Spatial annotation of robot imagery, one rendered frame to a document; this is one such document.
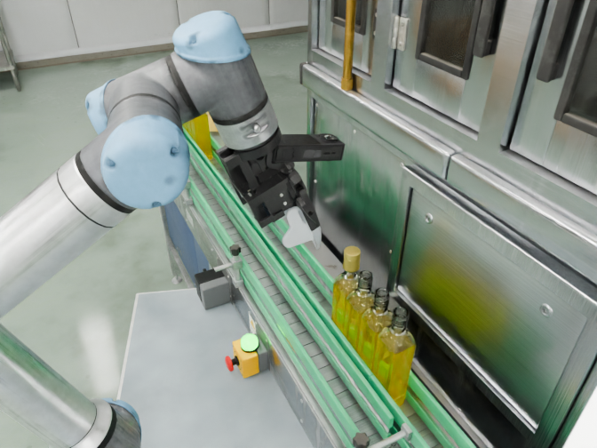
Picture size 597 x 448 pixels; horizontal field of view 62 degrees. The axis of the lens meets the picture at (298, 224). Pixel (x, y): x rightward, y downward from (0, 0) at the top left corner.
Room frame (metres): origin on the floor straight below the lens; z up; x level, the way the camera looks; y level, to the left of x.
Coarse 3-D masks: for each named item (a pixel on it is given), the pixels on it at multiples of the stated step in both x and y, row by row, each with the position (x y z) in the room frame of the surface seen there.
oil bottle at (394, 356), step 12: (384, 336) 0.65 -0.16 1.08; (396, 336) 0.64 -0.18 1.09; (408, 336) 0.65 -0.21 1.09; (384, 348) 0.64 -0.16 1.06; (396, 348) 0.63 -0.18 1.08; (408, 348) 0.64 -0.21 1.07; (384, 360) 0.64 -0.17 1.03; (396, 360) 0.62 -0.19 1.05; (408, 360) 0.64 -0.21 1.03; (372, 372) 0.67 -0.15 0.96; (384, 372) 0.64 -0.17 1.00; (396, 372) 0.63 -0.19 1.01; (408, 372) 0.64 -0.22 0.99; (384, 384) 0.63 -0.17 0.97; (396, 384) 0.63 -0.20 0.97; (396, 396) 0.63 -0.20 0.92
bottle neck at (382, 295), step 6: (378, 288) 0.72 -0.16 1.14; (384, 288) 0.72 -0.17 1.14; (378, 294) 0.70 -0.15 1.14; (384, 294) 0.72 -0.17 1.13; (378, 300) 0.70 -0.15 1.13; (384, 300) 0.69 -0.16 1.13; (378, 306) 0.70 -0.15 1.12; (384, 306) 0.70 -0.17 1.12; (378, 312) 0.70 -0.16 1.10; (384, 312) 0.70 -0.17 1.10
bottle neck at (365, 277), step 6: (366, 270) 0.77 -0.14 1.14; (360, 276) 0.75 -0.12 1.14; (366, 276) 0.77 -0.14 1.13; (372, 276) 0.76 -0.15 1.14; (360, 282) 0.75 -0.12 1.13; (366, 282) 0.75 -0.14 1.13; (360, 288) 0.75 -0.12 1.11; (366, 288) 0.75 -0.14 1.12; (360, 294) 0.75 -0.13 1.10; (366, 294) 0.75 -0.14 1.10
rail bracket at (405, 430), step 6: (402, 426) 0.54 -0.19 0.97; (408, 426) 0.54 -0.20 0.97; (402, 432) 0.53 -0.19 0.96; (408, 432) 0.53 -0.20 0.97; (354, 438) 0.49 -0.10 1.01; (360, 438) 0.49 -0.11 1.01; (366, 438) 0.49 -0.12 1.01; (390, 438) 0.52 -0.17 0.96; (396, 438) 0.52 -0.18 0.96; (408, 438) 0.52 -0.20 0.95; (354, 444) 0.48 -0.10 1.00; (360, 444) 0.48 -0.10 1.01; (366, 444) 0.48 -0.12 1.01; (378, 444) 0.51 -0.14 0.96; (384, 444) 0.51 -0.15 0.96
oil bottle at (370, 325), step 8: (368, 312) 0.71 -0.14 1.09; (392, 312) 0.71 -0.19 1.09; (368, 320) 0.70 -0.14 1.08; (376, 320) 0.69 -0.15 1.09; (384, 320) 0.69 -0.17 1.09; (360, 328) 0.72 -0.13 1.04; (368, 328) 0.69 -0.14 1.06; (376, 328) 0.68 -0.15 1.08; (360, 336) 0.71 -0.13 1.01; (368, 336) 0.69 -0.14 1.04; (376, 336) 0.67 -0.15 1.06; (360, 344) 0.71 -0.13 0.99; (368, 344) 0.69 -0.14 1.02; (376, 344) 0.67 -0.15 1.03; (360, 352) 0.71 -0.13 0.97; (368, 352) 0.68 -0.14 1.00; (368, 360) 0.68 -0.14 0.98
